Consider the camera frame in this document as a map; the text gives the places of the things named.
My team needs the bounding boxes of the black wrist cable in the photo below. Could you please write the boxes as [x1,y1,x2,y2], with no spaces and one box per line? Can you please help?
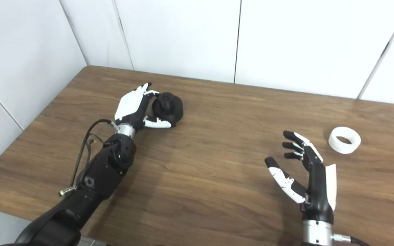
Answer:
[58,119,120,197]
[331,233,370,246]

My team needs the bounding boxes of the right robot hand, white and black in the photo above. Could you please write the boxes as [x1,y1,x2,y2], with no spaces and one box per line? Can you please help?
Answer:
[265,130,337,225]

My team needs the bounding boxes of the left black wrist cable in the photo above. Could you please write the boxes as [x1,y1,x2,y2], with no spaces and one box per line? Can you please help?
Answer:
[58,119,120,197]

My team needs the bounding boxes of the white toothed ring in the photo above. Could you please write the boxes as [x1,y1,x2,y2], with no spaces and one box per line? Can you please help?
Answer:
[328,127,362,154]

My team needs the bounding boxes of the left thin wrist wires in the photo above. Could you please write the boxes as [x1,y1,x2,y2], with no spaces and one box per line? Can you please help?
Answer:
[80,134,107,171]

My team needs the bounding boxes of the left robot hand, white and black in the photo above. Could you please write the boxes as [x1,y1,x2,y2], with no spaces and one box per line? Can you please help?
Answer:
[114,82,176,131]

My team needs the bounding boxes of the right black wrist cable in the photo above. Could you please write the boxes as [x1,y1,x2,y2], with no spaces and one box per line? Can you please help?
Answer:
[331,233,370,246]

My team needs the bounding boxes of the round black part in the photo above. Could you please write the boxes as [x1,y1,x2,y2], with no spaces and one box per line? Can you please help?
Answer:
[152,92,184,128]

